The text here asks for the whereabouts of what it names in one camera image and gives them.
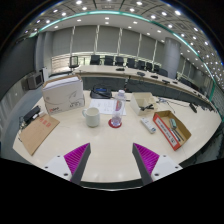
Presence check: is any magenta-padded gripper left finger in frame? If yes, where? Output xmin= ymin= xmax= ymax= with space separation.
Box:
xmin=42 ymin=142 xmax=92 ymax=186

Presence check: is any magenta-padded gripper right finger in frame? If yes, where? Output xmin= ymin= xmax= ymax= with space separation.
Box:
xmin=131 ymin=142 xmax=184 ymax=186

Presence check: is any white remote control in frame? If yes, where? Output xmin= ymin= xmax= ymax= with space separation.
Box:
xmin=139 ymin=116 xmax=157 ymax=135

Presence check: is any open brown cardboard box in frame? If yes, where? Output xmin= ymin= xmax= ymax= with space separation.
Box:
xmin=152 ymin=110 xmax=193 ymax=152

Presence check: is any white ceramic mug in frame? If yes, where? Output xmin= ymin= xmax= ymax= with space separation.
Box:
xmin=81 ymin=106 xmax=101 ymax=128

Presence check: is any flat round red coaster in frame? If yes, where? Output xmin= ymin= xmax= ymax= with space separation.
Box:
xmin=107 ymin=118 xmax=123 ymax=130

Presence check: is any brown paper envelope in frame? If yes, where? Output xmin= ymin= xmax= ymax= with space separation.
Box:
xmin=18 ymin=113 xmax=61 ymax=157

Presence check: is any small open white box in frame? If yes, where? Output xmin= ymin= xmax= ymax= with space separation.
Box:
xmin=129 ymin=91 xmax=159 ymax=117

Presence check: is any clear plastic drink bottle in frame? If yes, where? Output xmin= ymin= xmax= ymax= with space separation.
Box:
xmin=110 ymin=89 xmax=127 ymax=128

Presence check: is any white printed paper sheet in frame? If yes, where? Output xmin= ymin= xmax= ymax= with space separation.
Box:
xmin=88 ymin=98 xmax=128 ymax=116

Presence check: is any black power strip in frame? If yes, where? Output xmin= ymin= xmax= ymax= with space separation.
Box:
xmin=20 ymin=105 xmax=42 ymax=125

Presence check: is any large white cardboard box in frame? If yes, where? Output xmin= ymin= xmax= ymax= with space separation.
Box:
xmin=41 ymin=74 xmax=86 ymax=116

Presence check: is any black desk telephone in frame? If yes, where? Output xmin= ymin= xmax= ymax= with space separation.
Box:
xmin=89 ymin=84 xmax=113 ymax=100

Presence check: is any long curved conference desk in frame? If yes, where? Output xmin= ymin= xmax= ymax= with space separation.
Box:
xmin=72 ymin=64 xmax=216 ymax=111

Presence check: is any grey monitor on stand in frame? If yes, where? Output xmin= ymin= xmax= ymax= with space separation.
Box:
xmin=26 ymin=71 xmax=45 ymax=91

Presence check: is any row of black office chairs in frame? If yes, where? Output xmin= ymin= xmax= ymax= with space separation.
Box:
xmin=68 ymin=54 xmax=170 ymax=78

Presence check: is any group of ceiling lights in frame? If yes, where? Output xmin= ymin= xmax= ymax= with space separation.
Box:
xmin=23 ymin=0 xmax=224 ymax=81

